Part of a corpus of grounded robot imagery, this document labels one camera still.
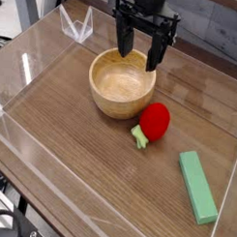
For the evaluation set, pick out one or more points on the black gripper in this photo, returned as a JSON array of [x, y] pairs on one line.
[[152, 17]]

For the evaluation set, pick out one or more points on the green rectangular stick block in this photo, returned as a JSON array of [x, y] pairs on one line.
[[202, 200]]

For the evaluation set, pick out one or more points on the brown wooden bowl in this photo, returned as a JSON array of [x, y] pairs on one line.
[[121, 87]]

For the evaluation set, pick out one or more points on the red plush strawberry toy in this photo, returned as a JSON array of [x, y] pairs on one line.
[[151, 125]]

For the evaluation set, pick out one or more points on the clear acrylic tray wall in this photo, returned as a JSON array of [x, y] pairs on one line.
[[80, 169]]

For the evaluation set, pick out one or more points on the black metal bracket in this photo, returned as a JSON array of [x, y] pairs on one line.
[[27, 228]]

